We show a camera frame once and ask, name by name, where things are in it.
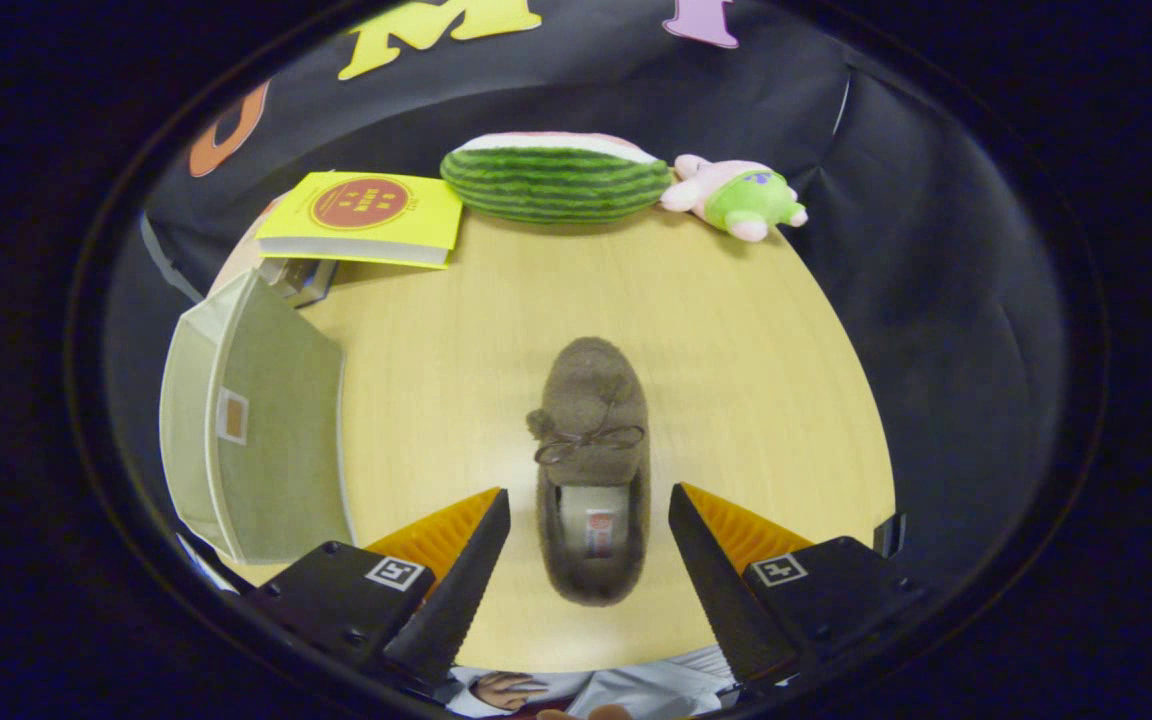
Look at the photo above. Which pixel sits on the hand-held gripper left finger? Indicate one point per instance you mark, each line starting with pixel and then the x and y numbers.
pixel 456 610

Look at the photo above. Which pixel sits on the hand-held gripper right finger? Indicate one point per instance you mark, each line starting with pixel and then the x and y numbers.
pixel 726 600

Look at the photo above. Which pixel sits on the brown fuzzy shoe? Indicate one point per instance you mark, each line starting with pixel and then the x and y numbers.
pixel 591 390

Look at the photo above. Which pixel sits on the green fabric storage box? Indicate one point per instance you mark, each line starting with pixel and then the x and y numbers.
pixel 281 430

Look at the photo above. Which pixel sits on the person's light clothing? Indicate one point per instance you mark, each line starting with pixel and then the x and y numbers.
pixel 656 690

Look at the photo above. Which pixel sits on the yellow book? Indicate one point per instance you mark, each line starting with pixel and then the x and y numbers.
pixel 426 220

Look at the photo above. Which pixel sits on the pink and green plush toy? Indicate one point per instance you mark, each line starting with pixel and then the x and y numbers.
pixel 746 200

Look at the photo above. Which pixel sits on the beige book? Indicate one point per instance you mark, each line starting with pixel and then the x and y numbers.
pixel 236 265

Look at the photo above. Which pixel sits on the watermelon plush toy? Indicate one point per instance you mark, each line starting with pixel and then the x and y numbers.
pixel 556 185

